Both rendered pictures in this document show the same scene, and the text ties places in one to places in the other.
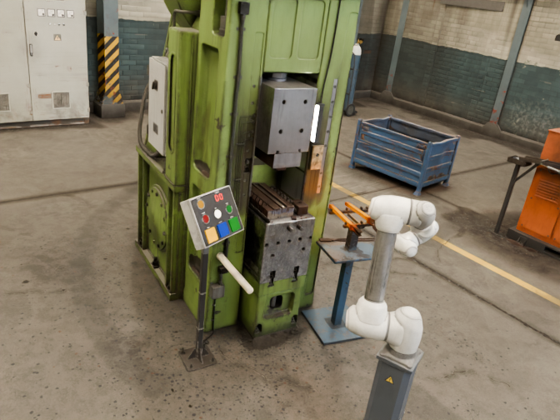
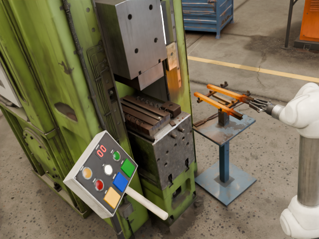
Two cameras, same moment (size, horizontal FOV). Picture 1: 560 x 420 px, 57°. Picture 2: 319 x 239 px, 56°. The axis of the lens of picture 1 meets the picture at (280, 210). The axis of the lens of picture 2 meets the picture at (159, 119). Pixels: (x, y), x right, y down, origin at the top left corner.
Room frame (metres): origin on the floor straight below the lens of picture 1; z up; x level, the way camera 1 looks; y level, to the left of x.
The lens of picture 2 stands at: (1.51, 0.22, 2.15)
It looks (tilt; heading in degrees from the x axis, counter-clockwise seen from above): 37 degrees down; 352
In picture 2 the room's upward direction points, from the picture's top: 10 degrees counter-clockwise
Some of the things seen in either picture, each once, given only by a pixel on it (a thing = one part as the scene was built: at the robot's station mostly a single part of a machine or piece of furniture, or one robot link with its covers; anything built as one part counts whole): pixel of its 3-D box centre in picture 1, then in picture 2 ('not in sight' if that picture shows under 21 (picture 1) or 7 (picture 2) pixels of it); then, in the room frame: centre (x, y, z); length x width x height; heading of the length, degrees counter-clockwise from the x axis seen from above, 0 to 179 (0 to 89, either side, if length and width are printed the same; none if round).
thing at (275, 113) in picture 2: not in sight; (278, 112); (2.84, -0.72, 0.98); 0.09 x 0.06 x 0.09; 116
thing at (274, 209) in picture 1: (265, 199); (137, 114); (3.22, 0.11, 0.96); 0.42 x 0.20 x 0.09; 33
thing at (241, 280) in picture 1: (234, 272); (140, 199); (2.78, 0.23, 0.62); 0.44 x 0.05 x 0.05; 33
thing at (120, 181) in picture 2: (222, 229); (119, 182); (2.60, 0.31, 1.01); 0.07 x 0.05 x 0.07; 148
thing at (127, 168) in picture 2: (233, 224); (127, 168); (2.69, 0.26, 1.01); 0.07 x 0.05 x 0.07; 148
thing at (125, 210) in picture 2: (217, 290); (125, 209); (2.95, 0.36, 0.36); 0.09 x 0.07 x 0.12; 123
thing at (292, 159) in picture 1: (271, 149); (127, 67); (3.22, 0.11, 1.32); 0.42 x 0.20 x 0.10; 33
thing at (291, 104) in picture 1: (281, 112); (124, 26); (3.24, 0.07, 1.56); 0.42 x 0.39 x 0.40; 33
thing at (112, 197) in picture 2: (211, 235); (111, 197); (2.52, 0.36, 1.01); 0.07 x 0.05 x 0.07; 148
